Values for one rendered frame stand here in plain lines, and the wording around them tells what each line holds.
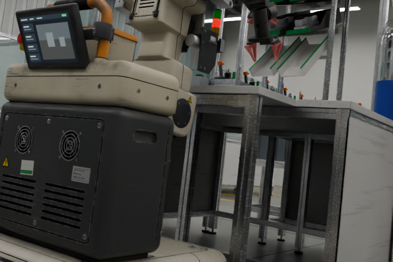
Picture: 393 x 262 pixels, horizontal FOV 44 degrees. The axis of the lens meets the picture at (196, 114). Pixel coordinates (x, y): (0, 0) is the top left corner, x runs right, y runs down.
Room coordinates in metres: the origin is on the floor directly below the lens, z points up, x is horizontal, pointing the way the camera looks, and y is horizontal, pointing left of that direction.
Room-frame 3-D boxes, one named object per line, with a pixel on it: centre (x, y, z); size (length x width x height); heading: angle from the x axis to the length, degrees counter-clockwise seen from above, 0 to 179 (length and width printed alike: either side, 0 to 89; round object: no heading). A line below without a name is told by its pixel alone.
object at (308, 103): (2.86, -0.40, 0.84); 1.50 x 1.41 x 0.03; 53
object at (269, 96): (2.28, -0.06, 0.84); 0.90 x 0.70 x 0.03; 53
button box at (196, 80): (2.38, 0.06, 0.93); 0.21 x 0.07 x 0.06; 53
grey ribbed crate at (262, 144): (4.52, -0.86, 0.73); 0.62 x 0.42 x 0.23; 53
